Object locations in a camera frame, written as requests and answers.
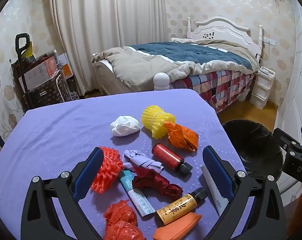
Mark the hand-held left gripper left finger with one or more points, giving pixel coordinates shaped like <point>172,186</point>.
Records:
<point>89,172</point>

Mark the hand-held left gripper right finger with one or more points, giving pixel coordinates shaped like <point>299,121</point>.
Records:
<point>217,170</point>

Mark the red foam fruit net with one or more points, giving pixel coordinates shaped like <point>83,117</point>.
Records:
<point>108,170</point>

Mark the black trash bin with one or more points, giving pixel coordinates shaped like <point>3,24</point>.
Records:
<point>253,140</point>

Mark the red bottle with black cap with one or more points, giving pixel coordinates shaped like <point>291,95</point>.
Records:
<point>167,155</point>

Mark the dark red satin ribbon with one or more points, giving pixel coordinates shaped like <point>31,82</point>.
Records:
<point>156,182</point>

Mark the plain white tube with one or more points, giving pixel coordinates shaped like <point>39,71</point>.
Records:
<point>213,192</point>

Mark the orange crumpled plastic wrapper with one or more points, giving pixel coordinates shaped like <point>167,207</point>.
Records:
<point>182,137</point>

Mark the red crumpled plastic bag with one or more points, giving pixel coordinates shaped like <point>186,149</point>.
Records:
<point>119,212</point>
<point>123,232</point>

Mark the white door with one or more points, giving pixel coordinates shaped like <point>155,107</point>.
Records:
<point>299,80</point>

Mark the lavender crumpled cloth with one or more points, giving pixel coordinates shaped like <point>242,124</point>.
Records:
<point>141,160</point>

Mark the white and teal toothpaste tube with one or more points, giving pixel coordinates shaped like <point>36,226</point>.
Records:
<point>137,197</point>

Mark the white plastic drawer unit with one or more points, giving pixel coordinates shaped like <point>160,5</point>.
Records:
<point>262,87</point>

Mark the amber bottle with yellow label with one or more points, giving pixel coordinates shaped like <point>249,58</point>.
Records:
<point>176,208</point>

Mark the white crumpled cloth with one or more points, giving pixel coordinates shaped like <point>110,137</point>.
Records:
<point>124,126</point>

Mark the orange folded plastic bag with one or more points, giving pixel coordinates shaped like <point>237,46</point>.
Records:
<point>178,227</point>

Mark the yellow foam fruit net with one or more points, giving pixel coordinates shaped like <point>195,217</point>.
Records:
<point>157,120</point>

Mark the plaid bed sheet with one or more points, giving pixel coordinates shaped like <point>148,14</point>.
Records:
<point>216,85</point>

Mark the brown patterned storage bag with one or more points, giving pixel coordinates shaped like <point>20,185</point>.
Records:
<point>48,90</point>

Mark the white round bedpost knob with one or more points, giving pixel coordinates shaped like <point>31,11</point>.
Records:
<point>161,80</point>

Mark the small white orange box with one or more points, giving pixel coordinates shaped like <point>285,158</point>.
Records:
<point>66,66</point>

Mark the white and orange cardboard box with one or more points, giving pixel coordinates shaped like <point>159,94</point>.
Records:
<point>38,71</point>

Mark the beige and blue quilt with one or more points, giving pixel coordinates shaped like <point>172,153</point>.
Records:
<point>166,55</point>

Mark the bed with blankets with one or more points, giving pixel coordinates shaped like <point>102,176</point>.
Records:
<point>216,28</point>

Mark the cream curtain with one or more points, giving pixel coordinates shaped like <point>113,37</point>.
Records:
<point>111,25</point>

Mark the white wall socket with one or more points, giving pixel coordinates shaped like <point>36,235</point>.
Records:
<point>269,41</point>

